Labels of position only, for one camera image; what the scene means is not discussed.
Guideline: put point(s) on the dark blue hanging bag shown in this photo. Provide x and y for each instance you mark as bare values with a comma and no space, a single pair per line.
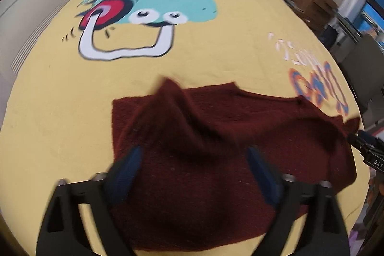
330,37

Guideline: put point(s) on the yellow printed blanket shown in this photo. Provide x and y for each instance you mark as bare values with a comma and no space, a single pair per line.
225,49

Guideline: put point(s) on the cardboard boxes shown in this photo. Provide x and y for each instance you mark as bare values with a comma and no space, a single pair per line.
312,1

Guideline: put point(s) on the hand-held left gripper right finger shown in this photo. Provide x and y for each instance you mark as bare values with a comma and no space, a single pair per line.
264,178

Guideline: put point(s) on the grey-green chair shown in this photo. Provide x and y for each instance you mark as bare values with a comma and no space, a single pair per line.
366,64

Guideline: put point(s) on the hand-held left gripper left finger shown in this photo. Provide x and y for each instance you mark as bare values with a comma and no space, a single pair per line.
126,175

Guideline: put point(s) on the dark red knitted sweater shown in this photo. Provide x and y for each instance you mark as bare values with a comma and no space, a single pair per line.
195,139

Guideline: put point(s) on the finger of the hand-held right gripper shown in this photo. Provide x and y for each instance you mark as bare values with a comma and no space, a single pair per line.
355,141
373,137

